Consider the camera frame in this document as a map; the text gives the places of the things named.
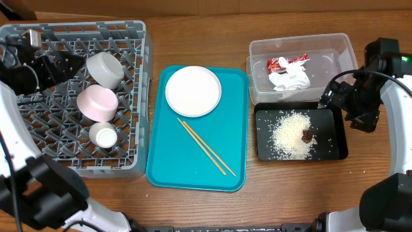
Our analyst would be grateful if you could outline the white napkin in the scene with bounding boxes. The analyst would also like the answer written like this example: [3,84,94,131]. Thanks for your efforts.
[268,64,310,91]

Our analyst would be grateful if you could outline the brown food scrap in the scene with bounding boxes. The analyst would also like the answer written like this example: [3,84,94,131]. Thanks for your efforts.
[301,130,314,144]

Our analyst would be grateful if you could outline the grey bowl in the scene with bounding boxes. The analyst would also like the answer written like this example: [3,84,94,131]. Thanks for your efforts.
[86,52,124,89]

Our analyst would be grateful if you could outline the white rice pile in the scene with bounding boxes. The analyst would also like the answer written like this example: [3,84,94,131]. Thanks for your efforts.
[262,110,335,160]

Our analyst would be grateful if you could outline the pink bowl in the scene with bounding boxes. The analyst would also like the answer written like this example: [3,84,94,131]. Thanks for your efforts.
[77,84,118,122]

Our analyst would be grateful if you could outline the red snack wrapper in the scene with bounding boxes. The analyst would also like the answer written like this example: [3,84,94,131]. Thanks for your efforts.
[267,53,309,74]

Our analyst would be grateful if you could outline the white cup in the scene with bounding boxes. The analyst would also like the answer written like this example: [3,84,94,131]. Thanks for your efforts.
[88,122,118,148]

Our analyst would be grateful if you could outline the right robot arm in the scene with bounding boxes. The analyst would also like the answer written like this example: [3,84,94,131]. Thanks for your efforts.
[314,37,411,231]

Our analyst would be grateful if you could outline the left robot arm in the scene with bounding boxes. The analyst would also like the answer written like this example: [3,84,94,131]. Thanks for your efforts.
[1,46,144,231]

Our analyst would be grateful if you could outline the grey dishwasher rack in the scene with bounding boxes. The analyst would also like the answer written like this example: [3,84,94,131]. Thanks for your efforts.
[1,21,153,178]

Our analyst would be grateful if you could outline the clear plastic bin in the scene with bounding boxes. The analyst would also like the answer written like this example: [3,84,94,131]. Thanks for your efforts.
[247,33,358,104]

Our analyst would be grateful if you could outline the black plastic tray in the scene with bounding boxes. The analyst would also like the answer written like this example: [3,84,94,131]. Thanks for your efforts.
[254,102,348,161]

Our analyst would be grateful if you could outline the large white plate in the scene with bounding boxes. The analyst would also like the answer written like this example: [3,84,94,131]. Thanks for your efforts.
[165,66,222,117]

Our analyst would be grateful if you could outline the teal plastic tray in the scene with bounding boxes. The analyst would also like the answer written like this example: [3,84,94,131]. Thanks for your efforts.
[146,65,249,192]

